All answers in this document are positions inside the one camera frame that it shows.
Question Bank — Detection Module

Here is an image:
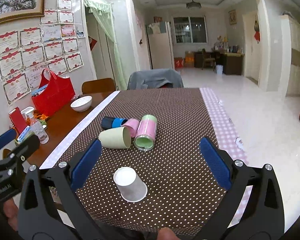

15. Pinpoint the green tissue box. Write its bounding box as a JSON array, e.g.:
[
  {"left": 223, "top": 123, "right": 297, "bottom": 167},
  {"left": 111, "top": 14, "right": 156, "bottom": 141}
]
[{"left": 14, "top": 120, "right": 47, "bottom": 146}]

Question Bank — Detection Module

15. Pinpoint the cream plastic cup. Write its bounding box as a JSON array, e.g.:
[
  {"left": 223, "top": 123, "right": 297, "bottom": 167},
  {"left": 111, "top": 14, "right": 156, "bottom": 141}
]
[{"left": 98, "top": 126, "right": 132, "bottom": 149}]

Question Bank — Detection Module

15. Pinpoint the cream wall cabinet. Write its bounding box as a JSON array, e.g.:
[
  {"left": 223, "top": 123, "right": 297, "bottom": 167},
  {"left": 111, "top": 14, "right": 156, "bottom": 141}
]
[{"left": 279, "top": 15, "right": 300, "bottom": 97}]

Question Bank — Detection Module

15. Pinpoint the thumb at bottom edge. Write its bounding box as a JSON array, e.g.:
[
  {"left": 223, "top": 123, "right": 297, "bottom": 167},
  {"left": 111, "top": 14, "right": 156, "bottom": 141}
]
[{"left": 157, "top": 228, "right": 180, "bottom": 240}]

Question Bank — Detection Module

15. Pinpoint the pink checkered tablecloth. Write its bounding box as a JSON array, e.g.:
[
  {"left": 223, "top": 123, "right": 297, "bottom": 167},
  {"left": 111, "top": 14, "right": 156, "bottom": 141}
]
[{"left": 199, "top": 87, "right": 253, "bottom": 228}]

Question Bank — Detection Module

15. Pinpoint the dark blue banded cup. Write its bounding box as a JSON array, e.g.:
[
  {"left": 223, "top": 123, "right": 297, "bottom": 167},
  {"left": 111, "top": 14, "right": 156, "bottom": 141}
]
[{"left": 101, "top": 116, "right": 128, "bottom": 130}]

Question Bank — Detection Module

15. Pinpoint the window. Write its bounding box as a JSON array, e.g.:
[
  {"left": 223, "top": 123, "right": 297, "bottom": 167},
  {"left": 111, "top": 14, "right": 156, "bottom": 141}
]
[{"left": 173, "top": 17, "right": 207, "bottom": 44}]

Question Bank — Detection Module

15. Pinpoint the beige refrigerator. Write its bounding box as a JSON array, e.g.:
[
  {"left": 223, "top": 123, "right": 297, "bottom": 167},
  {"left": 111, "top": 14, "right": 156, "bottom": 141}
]
[{"left": 146, "top": 22, "right": 174, "bottom": 69}]

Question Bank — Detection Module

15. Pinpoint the wooden desk chair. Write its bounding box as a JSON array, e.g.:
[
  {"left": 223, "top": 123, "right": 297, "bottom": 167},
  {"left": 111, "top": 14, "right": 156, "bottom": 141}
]
[{"left": 202, "top": 48, "right": 216, "bottom": 69}]

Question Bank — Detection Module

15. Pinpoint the dark wooden desk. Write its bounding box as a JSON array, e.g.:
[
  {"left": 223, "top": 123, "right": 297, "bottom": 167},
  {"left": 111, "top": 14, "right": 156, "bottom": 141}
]
[{"left": 194, "top": 51, "right": 244, "bottom": 75}]

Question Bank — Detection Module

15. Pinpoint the red small box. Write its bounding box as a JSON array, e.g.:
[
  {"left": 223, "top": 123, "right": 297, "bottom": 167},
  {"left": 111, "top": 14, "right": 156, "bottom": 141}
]
[{"left": 9, "top": 107, "right": 27, "bottom": 134}]

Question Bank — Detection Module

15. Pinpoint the left hand holding gripper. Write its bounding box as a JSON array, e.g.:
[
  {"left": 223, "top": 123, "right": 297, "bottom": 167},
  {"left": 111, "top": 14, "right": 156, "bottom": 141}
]
[{"left": 3, "top": 198, "right": 19, "bottom": 231}]

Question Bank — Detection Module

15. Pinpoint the pink plastic cup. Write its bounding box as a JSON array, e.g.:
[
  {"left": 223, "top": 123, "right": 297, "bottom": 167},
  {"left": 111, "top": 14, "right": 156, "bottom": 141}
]
[{"left": 122, "top": 118, "right": 140, "bottom": 138}]

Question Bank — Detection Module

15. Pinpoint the green door curtain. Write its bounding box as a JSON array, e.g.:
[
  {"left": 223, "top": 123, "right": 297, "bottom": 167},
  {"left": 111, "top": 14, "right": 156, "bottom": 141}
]
[{"left": 83, "top": 0, "right": 127, "bottom": 90}]

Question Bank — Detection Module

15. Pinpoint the clear spray bottle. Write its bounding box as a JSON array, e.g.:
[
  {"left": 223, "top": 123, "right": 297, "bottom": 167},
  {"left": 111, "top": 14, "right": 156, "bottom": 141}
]
[{"left": 21, "top": 107, "right": 49, "bottom": 144}]

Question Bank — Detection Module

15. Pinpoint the round ceiling lamp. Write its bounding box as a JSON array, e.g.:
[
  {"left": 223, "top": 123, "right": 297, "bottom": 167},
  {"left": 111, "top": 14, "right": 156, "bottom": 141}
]
[{"left": 186, "top": 0, "right": 202, "bottom": 9}]

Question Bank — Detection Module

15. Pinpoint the white waste bin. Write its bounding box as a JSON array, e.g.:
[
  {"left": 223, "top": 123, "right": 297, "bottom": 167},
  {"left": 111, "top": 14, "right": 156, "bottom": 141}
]
[{"left": 216, "top": 64, "right": 223, "bottom": 75}]

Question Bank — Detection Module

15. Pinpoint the pink green clear tumbler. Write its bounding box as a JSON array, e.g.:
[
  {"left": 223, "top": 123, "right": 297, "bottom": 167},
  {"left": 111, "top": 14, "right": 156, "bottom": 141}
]
[{"left": 134, "top": 114, "right": 158, "bottom": 151}]

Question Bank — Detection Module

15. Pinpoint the wooden chair back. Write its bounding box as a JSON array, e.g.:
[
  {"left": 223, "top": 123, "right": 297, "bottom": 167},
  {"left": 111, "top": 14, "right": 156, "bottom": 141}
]
[{"left": 82, "top": 78, "right": 116, "bottom": 94}]

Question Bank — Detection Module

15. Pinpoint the white ceramic bowl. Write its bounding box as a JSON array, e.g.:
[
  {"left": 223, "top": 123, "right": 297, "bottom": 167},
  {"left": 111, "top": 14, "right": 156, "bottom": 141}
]
[{"left": 70, "top": 95, "right": 93, "bottom": 112}]

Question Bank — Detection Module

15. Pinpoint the white paper cup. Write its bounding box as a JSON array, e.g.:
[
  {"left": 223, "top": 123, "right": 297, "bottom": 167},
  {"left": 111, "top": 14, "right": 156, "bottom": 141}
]
[{"left": 113, "top": 167, "right": 148, "bottom": 203}]

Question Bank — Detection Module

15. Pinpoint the red tote bag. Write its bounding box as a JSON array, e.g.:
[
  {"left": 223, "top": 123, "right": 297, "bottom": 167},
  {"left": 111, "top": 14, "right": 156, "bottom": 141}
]
[{"left": 31, "top": 68, "right": 75, "bottom": 116}]

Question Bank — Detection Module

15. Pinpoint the brown polka dot cloth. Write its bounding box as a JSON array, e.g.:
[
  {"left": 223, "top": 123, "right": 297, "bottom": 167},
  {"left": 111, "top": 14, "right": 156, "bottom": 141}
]
[{"left": 59, "top": 88, "right": 225, "bottom": 236}]

